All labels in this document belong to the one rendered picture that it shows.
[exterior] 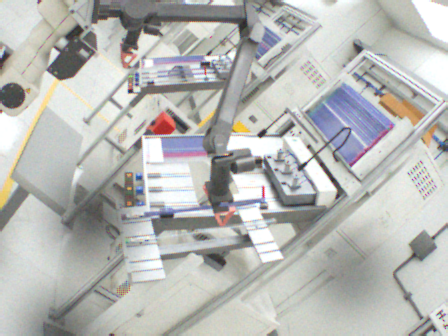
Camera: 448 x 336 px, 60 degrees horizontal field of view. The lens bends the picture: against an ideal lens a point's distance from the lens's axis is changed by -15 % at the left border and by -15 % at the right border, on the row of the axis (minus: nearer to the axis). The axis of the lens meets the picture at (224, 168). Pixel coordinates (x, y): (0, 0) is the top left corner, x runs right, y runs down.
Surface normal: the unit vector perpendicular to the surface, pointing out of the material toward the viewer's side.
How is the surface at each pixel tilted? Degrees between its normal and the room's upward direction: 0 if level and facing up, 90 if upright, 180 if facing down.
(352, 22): 90
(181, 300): 90
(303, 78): 90
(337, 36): 90
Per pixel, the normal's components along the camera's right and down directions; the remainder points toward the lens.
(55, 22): 0.29, 0.58
